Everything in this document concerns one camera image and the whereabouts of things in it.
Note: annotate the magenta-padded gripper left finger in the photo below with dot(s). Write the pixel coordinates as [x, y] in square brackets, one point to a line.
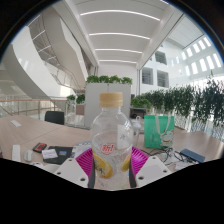
[71, 171]

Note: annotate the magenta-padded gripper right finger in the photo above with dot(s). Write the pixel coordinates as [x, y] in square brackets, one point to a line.
[151, 171]

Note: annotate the clear lemon drink bottle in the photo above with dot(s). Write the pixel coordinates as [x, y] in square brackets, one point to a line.
[111, 140]

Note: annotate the black notebook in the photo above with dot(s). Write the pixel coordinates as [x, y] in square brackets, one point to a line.
[65, 154]

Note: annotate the white card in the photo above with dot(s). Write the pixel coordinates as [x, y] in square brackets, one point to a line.
[49, 153]

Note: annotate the clear plastic wrapper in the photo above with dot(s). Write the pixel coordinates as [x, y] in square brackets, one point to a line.
[182, 165]

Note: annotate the small red and black box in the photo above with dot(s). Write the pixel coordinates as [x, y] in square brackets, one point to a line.
[40, 147]

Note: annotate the green tote bag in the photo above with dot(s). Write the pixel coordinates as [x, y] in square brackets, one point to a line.
[156, 131]

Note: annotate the clear shaker bottle white lid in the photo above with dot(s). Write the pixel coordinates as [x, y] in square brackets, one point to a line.
[137, 131]

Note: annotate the dark blue flat keyboard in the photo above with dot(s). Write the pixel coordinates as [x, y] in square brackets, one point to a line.
[192, 155]

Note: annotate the small white oval case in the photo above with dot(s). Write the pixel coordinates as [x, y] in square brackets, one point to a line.
[29, 156]

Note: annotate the black chair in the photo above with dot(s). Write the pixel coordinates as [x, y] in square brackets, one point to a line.
[54, 117]

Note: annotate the planter box with green plants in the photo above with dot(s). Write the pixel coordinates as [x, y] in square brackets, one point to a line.
[76, 101]

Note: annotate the low green potted plant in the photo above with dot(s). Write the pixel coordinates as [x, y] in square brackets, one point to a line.
[140, 101]

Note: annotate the white cabinet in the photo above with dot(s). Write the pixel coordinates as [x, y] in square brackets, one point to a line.
[96, 103]

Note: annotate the small white paper slip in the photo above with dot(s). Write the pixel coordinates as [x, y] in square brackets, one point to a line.
[15, 123]

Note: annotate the row of tall green plants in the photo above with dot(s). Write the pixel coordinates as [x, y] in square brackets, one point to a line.
[193, 100]

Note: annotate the green plants atop cabinet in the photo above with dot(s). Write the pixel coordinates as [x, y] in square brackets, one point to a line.
[108, 79]

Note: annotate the ceiling light strips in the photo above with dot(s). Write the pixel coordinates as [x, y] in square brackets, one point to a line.
[120, 35]

